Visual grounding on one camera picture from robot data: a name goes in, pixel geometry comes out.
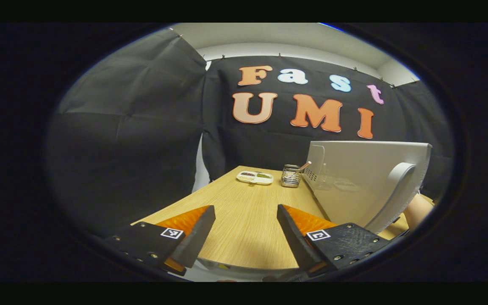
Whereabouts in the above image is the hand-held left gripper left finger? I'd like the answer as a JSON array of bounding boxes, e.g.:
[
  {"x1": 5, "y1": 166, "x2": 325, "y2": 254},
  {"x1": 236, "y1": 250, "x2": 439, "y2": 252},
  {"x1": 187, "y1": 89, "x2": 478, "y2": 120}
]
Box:
[{"x1": 103, "y1": 205, "x2": 216, "y2": 276}]

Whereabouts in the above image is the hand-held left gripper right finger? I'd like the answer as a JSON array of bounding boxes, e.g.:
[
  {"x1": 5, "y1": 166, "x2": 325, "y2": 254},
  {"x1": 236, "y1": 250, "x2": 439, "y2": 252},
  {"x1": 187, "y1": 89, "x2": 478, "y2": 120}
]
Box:
[{"x1": 276, "y1": 204, "x2": 391, "y2": 277}]

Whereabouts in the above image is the white microwave oven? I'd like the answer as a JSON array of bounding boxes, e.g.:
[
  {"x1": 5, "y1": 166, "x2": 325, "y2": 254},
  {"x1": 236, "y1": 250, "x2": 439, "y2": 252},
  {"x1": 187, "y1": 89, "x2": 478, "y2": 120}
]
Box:
[{"x1": 302, "y1": 141, "x2": 433, "y2": 234}]

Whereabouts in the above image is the glass jar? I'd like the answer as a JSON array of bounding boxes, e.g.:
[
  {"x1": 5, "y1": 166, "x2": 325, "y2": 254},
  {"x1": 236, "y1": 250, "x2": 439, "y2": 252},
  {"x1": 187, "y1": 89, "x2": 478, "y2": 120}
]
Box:
[{"x1": 280, "y1": 164, "x2": 302, "y2": 189}]

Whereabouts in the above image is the white divided seasoning tray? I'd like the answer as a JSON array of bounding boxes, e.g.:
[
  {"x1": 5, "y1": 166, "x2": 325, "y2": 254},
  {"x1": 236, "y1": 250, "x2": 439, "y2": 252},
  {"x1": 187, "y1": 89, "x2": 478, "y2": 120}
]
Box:
[{"x1": 236, "y1": 170, "x2": 275, "y2": 186}]

